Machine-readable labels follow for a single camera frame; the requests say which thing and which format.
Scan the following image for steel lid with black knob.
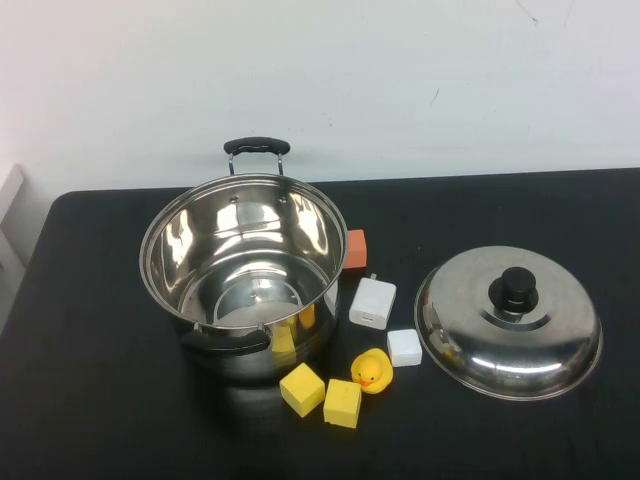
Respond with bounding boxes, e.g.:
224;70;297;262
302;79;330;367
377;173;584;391
413;245;604;402

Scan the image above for orange block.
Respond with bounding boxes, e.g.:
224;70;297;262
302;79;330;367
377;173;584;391
341;229;370;274

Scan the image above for white usb charger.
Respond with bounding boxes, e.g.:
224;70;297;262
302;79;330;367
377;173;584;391
348;273;398;325

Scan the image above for white foam cube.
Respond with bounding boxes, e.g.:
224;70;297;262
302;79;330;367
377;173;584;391
386;328;424;369

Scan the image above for yellow rubber duck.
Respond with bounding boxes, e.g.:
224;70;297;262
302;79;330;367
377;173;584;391
350;347;393;396

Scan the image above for yellow foam cube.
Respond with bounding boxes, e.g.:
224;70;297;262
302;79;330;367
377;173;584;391
278;362;327;419
322;378;363;429

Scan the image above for white desk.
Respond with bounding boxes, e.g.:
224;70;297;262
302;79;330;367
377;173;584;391
0;162;39;321

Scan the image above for stainless steel pot black handles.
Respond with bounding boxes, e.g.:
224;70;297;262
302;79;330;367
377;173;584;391
138;137;350;386

